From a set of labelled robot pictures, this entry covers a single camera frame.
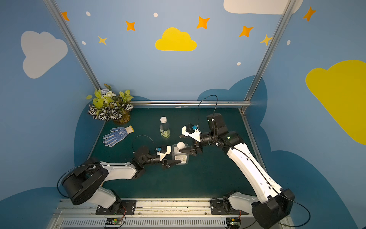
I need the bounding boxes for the aluminium back rail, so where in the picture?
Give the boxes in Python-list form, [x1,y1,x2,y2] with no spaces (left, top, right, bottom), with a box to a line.
[131,100,251,107]

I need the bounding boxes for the aluminium corner post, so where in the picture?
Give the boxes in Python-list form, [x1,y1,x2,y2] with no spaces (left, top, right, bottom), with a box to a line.
[43,0,102,89]
[245,0,297,102]

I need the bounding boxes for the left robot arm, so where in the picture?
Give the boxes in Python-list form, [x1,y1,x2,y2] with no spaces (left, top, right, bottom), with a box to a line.
[61,145,182,214]

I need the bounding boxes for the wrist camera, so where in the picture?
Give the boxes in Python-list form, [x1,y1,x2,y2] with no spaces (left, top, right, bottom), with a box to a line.
[156,145,172,161]
[180,124,201,143]

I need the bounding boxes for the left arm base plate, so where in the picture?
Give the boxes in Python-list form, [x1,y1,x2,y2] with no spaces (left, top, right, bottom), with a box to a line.
[95,199,137,216]

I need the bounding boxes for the right circuit board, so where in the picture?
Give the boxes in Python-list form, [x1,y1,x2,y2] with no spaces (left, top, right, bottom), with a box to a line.
[226,218,241,229]

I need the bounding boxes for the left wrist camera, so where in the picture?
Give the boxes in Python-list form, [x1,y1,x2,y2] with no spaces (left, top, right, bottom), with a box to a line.
[156,145,172,161]

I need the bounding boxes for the aluminium front rail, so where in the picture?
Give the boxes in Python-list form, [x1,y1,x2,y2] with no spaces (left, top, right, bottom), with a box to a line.
[47,198,261,229]

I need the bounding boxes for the aluminium rail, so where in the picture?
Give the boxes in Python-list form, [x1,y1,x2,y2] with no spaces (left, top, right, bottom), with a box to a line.
[131,100,251,107]
[47,198,261,229]

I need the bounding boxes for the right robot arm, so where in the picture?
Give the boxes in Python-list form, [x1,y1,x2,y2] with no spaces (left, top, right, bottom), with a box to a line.
[181,113,295,229]

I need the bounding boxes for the artificial potted plant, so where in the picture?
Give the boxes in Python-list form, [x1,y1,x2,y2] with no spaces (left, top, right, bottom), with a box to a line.
[86,84,134,124]

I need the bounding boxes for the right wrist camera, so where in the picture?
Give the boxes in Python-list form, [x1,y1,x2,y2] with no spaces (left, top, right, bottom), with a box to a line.
[180,124,201,143]

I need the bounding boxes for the blue dotted work glove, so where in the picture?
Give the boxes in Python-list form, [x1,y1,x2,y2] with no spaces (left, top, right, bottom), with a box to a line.
[103,126,134,148]

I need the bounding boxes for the circuit board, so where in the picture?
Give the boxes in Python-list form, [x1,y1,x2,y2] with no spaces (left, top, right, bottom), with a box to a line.
[105,218,122,226]
[226,218,241,229]

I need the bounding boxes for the white cap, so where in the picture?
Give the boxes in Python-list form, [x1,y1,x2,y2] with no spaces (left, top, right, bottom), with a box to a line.
[160,116,167,124]
[176,142,185,151]

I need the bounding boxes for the left circuit board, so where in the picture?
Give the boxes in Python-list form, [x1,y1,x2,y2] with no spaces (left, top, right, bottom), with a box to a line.
[105,218,122,226]

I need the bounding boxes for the right aluminium corner post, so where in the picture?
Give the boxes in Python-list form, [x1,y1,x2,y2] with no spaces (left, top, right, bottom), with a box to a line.
[245,0,297,102]

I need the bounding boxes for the round clear bottle green label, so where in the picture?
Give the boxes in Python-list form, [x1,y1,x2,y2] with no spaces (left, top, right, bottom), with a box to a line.
[160,122,171,139]

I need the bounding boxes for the square clear bottle white label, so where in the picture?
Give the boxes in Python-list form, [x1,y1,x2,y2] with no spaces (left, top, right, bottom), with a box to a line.
[171,144,189,165]

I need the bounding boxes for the left aluminium corner post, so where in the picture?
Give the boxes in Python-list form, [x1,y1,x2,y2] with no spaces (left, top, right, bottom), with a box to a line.
[43,0,102,89]

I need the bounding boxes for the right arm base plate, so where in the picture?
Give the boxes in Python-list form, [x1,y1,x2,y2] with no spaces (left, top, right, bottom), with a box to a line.
[210,198,240,215]

